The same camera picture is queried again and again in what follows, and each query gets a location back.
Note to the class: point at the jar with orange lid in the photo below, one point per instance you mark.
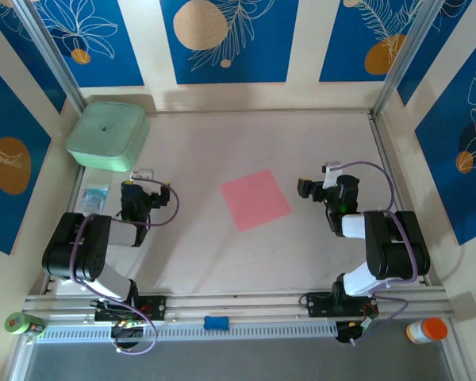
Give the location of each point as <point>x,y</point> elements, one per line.
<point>436,328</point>

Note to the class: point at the aluminium frame post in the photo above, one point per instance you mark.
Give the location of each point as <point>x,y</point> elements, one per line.
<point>404,59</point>
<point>51,59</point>

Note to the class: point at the mint green square box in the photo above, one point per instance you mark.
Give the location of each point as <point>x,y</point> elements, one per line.
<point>107,131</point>

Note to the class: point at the grey metal sheet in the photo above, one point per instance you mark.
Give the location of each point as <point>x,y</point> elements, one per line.
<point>242,361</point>

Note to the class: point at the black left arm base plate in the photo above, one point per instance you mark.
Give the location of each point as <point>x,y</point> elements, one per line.
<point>154,307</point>

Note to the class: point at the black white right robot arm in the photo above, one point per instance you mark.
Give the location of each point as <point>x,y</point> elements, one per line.
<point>396,246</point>

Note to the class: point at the small circuit board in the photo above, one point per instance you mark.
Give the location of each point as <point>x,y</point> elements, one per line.
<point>127,329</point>
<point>361,327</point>

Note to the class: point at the green tape roll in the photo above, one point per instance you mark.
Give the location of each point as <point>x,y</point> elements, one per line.
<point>14,323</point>

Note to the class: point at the blue white plastic packet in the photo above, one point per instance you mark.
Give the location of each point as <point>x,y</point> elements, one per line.
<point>95,196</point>

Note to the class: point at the green black small canister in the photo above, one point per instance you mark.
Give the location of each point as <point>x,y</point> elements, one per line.
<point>36,327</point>

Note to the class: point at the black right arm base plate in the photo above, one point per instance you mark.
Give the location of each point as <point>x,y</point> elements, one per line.
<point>317,303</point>

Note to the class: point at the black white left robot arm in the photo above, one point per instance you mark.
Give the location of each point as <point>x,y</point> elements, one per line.
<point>75,246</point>

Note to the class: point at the blue bone-shaped block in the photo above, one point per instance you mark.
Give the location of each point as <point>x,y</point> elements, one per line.
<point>216,322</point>

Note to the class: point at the pink square paper sheet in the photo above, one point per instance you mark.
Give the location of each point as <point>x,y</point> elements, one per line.
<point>256,200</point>

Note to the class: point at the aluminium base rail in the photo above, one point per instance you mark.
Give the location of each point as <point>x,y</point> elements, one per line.
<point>238,302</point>

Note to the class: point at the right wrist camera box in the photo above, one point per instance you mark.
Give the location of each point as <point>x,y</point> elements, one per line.
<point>330,172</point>

